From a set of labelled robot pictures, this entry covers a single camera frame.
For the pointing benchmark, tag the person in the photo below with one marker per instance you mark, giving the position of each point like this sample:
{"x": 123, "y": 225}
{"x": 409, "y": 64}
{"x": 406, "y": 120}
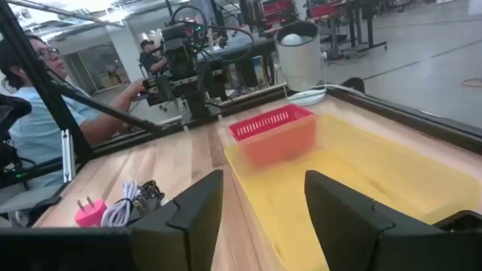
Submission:
{"x": 150, "y": 60}
{"x": 34, "y": 124}

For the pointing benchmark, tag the yellow translucent plastic bin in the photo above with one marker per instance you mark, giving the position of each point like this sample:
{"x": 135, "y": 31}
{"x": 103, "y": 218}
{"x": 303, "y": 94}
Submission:
{"x": 376, "y": 180}

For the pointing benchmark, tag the black diagonal frame brace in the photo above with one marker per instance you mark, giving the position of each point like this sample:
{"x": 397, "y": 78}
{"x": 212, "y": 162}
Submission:
{"x": 113, "y": 111}

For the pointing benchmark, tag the black table edge rail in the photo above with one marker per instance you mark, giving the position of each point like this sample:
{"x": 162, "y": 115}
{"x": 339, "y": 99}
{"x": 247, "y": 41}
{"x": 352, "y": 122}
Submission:
{"x": 414, "y": 116}
{"x": 244, "y": 103}

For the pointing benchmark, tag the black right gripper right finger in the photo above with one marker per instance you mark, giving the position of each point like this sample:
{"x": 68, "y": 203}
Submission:
{"x": 350, "y": 237}

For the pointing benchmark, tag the black frame post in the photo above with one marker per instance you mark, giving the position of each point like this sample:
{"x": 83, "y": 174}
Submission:
{"x": 41, "y": 86}

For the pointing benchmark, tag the red tool cart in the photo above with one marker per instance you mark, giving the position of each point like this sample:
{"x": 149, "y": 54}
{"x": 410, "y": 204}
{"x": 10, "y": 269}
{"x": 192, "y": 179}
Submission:
{"x": 276, "y": 11}

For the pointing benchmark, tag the pink charger plug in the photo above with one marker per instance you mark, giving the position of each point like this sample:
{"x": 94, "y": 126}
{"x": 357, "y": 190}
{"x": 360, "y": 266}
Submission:
{"x": 90, "y": 214}

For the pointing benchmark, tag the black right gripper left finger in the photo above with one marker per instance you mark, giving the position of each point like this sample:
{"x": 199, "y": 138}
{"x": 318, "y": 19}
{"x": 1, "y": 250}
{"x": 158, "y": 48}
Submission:
{"x": 188, "y": 233}

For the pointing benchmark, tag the red slotted plastic basket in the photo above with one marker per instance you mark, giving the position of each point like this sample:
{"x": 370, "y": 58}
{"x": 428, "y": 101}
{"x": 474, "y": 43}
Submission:
{"x": 278, "y": 143}

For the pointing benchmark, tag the silver frame bracket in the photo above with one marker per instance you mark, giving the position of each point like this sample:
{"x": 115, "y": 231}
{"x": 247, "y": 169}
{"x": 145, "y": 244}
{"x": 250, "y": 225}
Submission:
{"x": 68, "y": 158}

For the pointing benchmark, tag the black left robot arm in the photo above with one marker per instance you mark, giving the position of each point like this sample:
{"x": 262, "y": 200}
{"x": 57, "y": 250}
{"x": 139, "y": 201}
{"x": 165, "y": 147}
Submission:
{"x": 182, "y": 56}

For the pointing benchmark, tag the black desk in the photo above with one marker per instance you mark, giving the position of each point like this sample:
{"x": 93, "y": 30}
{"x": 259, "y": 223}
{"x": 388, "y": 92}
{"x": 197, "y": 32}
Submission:
{"x": 357, "y": 22}

